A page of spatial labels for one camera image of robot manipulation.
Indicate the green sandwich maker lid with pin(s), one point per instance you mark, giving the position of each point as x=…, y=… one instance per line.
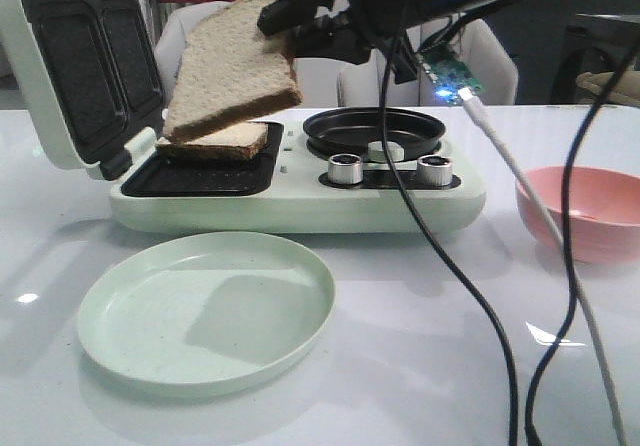
x=89, y=79

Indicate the black round frying pan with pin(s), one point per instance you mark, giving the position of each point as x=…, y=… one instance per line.
x=351, y=130

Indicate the silver control knob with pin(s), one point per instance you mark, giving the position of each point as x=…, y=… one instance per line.
x=434, y=170
x=345, y=169

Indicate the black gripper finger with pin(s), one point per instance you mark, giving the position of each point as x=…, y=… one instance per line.
x=283, y=15

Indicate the green pan handle knob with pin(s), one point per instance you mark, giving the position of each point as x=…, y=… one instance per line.
x=379, y=152

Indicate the left grey upholstered chair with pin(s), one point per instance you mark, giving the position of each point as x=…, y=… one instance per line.
x=172, y=42

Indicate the pink bowl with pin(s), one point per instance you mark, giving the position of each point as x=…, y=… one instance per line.
x=611, y=197

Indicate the grey upholstered chair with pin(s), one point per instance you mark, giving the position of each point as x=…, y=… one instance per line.
x=172, y=42
x=476, y=46

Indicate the green circuit board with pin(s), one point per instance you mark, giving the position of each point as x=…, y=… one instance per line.
x=447, y=74

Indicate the olive cushion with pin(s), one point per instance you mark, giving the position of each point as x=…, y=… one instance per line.
x=626, y=92

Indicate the right silver control knob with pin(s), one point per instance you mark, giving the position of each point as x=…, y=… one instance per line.
x=434, y=170

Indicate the bread slice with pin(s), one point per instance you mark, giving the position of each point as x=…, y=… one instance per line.
x=231, y=72
x=239, y=142

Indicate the green breakfast maker base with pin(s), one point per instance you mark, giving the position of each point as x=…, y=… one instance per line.
x=284, y=189

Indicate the left silver control knob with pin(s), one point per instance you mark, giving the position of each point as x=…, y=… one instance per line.
x=345, y=169

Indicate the right grey upholstered chair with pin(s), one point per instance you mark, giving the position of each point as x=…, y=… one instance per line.
x=476, y=46

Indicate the green round plate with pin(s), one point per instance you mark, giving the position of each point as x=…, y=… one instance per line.
x=209, y=314

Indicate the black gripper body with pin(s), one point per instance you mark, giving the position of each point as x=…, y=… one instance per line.
x=371, y=24

